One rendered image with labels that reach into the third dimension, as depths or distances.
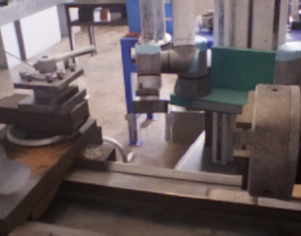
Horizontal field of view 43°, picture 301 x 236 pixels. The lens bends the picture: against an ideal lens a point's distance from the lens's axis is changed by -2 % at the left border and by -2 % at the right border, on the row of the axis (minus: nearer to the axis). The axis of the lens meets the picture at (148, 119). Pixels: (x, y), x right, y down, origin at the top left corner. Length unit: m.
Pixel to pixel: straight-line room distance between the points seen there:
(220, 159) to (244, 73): 0.55
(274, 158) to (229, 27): 1.22
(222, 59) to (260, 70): 0.19
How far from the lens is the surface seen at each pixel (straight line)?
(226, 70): 1.93
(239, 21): 1.94
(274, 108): 0.78
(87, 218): 1.27
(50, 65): 1.23
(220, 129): 2.11
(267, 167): 0.78
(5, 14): 5.58
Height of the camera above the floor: 1.52
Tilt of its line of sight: 26 degrees down
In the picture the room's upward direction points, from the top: 4 degrees counter-clockwise
